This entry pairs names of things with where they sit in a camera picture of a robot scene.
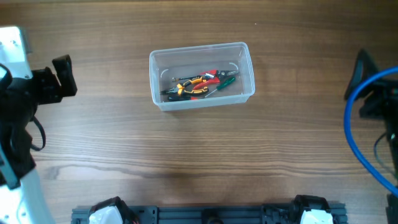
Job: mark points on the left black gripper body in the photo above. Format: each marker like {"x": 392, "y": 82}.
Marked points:
{"x": 42, "y": 86}

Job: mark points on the black red screwdriver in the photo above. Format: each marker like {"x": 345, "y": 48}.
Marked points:
{"x": 181, "y": 98}

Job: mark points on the orange black needle-nose pliers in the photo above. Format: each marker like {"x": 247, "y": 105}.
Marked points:
{"x": 182, "y": 89}

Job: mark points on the clear plastic container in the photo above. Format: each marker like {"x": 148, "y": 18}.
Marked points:
{"x": 192, "y": 61}

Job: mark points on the green handled screwdriver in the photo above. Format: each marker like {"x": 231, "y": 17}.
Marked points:
{"x": 223, "y": 85}

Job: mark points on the red handled snips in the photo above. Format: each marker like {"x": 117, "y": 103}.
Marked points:
{"x": 220, "y": 76}

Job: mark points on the silver socket wrench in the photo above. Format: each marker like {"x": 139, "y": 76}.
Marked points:
{"x": 206, "y": 75}

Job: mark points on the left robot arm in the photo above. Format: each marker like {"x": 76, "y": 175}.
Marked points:
{"x": 22, "y": 91}

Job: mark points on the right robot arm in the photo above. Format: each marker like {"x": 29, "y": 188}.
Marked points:
{"x": 380, "y": 103}

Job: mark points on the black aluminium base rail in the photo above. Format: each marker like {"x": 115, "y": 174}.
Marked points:
{"x": 302, "y": 209}

